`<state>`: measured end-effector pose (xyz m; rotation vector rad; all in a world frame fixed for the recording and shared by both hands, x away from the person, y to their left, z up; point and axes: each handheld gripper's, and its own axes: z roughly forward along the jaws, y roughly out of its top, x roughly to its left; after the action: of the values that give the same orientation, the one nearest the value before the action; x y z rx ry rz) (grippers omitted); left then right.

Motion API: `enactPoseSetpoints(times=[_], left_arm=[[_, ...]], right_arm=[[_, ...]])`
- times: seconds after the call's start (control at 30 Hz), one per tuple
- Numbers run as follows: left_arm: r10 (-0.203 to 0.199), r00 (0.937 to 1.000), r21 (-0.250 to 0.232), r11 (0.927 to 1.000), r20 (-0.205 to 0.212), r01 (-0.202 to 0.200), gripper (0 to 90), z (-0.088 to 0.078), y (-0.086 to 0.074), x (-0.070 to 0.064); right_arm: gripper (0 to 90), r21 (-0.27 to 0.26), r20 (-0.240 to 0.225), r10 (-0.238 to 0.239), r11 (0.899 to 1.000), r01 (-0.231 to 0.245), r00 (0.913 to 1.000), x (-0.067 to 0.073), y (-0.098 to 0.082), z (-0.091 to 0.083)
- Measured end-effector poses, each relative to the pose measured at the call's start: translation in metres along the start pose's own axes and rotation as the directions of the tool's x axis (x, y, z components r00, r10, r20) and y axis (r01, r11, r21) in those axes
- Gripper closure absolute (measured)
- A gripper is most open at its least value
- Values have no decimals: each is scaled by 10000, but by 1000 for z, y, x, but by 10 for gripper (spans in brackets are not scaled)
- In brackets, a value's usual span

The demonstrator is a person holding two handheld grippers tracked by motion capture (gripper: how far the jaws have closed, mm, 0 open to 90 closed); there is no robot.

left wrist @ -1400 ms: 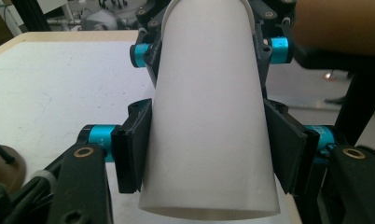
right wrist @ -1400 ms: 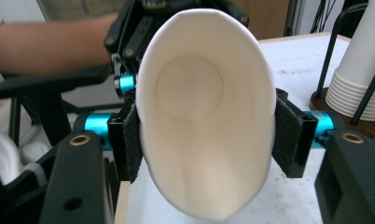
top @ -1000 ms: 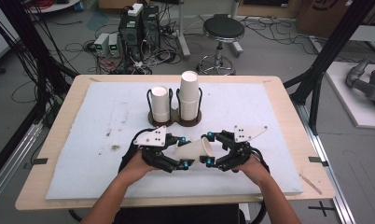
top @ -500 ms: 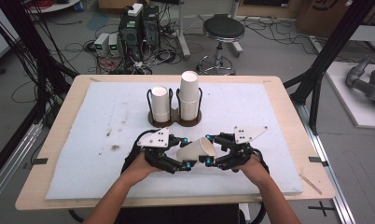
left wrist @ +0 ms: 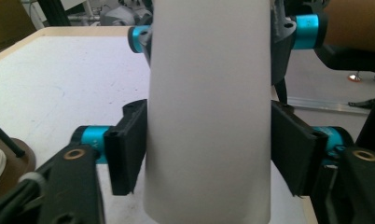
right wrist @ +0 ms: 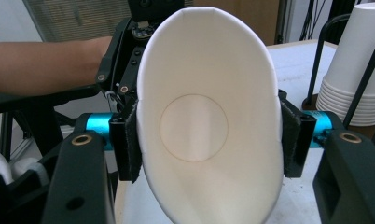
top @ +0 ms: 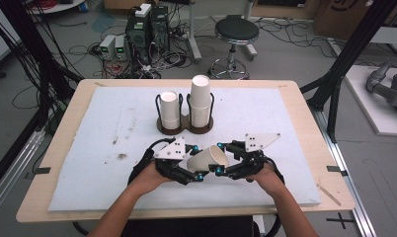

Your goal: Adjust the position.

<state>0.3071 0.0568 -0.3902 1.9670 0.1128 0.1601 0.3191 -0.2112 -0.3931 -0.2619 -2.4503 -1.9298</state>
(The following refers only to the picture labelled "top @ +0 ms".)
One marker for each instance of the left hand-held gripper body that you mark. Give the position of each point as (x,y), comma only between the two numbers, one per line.
(172,154)

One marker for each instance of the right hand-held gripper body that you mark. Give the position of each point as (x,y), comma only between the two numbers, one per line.
(252,164)

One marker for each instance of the white disposable paper cup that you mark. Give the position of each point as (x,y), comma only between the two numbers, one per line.
(203,161)

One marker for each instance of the dark double cup holder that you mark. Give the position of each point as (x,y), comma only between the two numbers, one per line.
(185,126)

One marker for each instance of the short stack of paper cups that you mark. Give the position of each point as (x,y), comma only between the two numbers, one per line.
(169,112)

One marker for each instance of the person's right hand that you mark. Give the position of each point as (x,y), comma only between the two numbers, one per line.
(270,181)

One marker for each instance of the person's left hand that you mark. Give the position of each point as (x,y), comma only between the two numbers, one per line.
(150,179)

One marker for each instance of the tall stack of paper cups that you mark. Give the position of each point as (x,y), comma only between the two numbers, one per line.
(200,98)

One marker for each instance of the person's black-clothed lap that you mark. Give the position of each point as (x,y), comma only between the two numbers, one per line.
(190,228)

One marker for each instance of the wooden table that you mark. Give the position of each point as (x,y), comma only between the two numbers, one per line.
(318,131)

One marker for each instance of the white foam mat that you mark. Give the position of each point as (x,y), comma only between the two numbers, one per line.
(104,184)

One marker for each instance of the thin wooden stick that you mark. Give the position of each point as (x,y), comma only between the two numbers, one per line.
(330,195)

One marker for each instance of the black tape strip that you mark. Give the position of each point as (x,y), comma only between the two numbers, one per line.
(41,170)
(336,169)

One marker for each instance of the black tape cross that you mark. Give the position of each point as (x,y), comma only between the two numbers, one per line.
(341,220)

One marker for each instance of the white table leg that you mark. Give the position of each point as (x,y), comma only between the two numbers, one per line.
(194,36)

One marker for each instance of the black round stool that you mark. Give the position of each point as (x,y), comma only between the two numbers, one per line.
(236,31)

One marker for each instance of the grey power supply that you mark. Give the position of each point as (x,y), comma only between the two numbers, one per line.
(120,47)
(107,46)

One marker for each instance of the black computer tower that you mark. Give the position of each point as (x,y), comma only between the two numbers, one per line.
(160,28)
(139,36)

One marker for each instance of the white floor board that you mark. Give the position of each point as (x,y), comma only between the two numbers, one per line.
(367,108)

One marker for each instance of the white box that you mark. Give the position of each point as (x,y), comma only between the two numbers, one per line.
(143,10)

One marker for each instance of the cardboard box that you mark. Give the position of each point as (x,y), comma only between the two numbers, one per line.
(344,18)

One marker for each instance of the black frame post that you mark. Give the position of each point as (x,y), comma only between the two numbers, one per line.
(28,42)
(348,56)

